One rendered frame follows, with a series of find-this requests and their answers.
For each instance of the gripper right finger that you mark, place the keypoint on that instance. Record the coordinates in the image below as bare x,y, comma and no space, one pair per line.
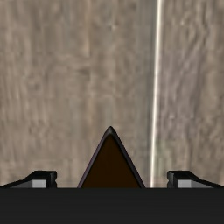
182,179

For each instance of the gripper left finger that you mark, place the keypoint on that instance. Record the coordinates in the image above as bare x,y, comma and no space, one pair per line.
40,179

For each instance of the dark brown cake wedge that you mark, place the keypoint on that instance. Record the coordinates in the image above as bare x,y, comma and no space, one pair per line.
110,166

